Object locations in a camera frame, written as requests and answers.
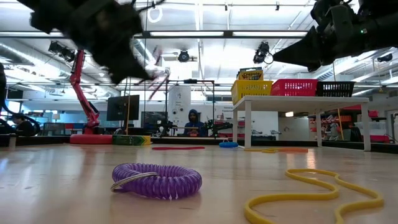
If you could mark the black metal gantry frame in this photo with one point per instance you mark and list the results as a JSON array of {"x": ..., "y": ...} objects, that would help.
[{"x": 199, "y": 81}]

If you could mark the long yellow rubber band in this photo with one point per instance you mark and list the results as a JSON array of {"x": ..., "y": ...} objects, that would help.
[{"x": 295, "y": 197}]

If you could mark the black ceiling spotlight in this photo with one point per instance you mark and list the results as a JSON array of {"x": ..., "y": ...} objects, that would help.
[{"x": 62, "y": 51}]

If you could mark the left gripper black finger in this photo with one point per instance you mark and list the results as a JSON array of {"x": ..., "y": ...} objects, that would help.
[
  {"x": 119, "y": 73},
  {"x": 138, "y": 68}
]

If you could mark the blue spiral wrist coil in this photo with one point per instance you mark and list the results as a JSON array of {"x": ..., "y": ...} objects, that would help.
[{"x": 228, "y": 145}]

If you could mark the white perforated metal shelf riser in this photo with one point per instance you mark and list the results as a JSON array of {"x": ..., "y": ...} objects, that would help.
[{"x": 295, "y": 100}]

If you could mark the black ceiling camera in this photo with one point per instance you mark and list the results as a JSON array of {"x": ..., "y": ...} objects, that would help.
[
  {"x": 183, "y": 56},
  {"x": 261, "y": 53}
]

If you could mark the orange rubber band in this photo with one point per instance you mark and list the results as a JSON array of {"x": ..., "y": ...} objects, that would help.
[{"x": 292, "y": 150}]

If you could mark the small white table lamp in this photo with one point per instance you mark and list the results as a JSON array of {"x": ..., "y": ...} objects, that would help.
[{"x": 56, "y": 116}]

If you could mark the red plastic mesh basket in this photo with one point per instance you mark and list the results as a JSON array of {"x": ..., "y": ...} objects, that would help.
[{"x": 293, "y": 88}]

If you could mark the yellow plastic mesh basket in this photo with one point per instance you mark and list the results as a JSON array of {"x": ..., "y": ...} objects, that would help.
[{"x": 250, "y": 90}]

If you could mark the black plastic mesh basket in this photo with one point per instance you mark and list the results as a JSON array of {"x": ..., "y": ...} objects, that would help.
[{"x": 334, "y": 89}]

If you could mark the Crayola crayon box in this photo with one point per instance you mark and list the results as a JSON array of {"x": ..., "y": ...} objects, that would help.
[
  {"x": 130, "y": 140},
  {"x": 250, "y": 75}
]

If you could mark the black ceiling fixture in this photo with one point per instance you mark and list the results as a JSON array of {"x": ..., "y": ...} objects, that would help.
[{"x": 385, "y": 57}]

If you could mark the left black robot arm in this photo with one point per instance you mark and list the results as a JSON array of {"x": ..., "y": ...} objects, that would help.
[{"x": 46, "y": 15}]

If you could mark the red bin shelf rack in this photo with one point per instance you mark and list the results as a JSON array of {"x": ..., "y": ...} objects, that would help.
[{"x": 373, "y": 113}]

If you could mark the purple spiral wrist coil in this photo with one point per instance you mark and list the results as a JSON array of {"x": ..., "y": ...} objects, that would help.
[{"x": 161, "y": 182}]

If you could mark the black aluminium table frame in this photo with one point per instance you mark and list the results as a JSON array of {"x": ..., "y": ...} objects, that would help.
[{"x": 46, "y": 140}]

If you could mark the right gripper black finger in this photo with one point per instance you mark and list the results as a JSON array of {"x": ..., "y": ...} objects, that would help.
[
  {"x": 312, "y": 68},
  {"x": 304, "y": 49}
]

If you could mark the background black robot arm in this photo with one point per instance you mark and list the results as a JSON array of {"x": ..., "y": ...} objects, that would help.
[
  {"x": 217, "y": 126},
  {"x": 164, "y": 127}
]

